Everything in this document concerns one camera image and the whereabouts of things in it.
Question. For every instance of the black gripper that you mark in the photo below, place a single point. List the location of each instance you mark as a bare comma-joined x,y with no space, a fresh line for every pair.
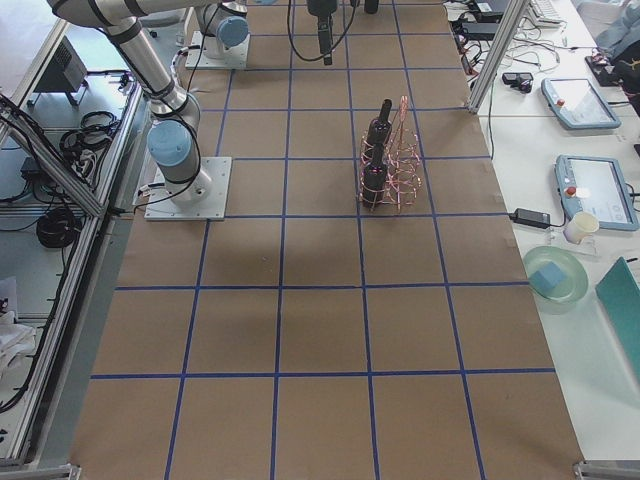
318,7

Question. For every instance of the black wine bottle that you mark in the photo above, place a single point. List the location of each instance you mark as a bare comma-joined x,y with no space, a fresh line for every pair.
371,6

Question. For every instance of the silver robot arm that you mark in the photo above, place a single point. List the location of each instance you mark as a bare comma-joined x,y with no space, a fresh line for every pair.
170,104
224,25

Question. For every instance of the black bottle in basket rear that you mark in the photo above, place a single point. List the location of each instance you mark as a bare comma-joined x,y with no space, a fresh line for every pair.
380,127

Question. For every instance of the black bottle in basket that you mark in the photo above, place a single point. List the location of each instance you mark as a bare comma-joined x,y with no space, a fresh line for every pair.
374,177
380,127

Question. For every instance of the black bottle in basket front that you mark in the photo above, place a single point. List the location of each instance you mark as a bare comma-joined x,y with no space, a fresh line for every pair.
374,177

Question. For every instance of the power strip with lights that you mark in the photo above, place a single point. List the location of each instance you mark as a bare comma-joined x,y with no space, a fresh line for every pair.
461,42

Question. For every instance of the black power brick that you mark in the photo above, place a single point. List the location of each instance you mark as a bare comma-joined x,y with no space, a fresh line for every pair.
478,31

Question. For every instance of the grey control box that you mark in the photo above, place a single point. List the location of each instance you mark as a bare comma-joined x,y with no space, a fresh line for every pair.
65,73

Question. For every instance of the far blue teach pendant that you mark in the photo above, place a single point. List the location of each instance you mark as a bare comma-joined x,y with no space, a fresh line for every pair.
578,105

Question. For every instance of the blue teach pendant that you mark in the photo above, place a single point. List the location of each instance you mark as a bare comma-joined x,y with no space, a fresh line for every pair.
578,105
597,186

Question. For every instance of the black power adapter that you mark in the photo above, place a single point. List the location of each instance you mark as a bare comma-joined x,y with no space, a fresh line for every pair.
531,218

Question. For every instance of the near blue teach pendant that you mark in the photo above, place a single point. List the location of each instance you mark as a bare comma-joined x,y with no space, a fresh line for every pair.
597,186

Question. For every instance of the white paper cup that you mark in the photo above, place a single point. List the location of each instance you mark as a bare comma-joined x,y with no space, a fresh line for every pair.
582,225

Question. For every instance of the blue foam cube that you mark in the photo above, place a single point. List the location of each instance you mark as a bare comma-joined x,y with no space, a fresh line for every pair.
546,278

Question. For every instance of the green glass plate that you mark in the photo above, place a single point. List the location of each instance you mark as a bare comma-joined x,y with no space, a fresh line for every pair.
566,296

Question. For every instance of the white crumpled cloth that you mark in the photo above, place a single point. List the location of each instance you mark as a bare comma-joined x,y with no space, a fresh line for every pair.
17,340

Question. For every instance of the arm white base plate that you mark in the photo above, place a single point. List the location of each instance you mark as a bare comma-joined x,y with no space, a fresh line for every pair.
205,199
216,56

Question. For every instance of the copper wire wine basket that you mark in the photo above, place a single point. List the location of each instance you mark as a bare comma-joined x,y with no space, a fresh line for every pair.
401,155

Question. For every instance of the aluminium frame post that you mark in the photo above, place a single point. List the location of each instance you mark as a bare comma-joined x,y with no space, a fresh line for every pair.
502,39

